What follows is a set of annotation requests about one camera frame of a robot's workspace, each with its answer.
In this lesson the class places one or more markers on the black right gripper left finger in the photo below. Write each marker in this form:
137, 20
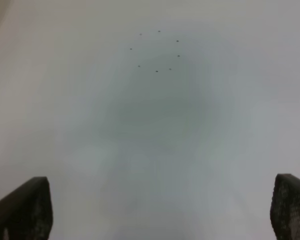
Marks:
26, 213

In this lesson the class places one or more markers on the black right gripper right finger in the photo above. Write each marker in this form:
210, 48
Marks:
285, 207

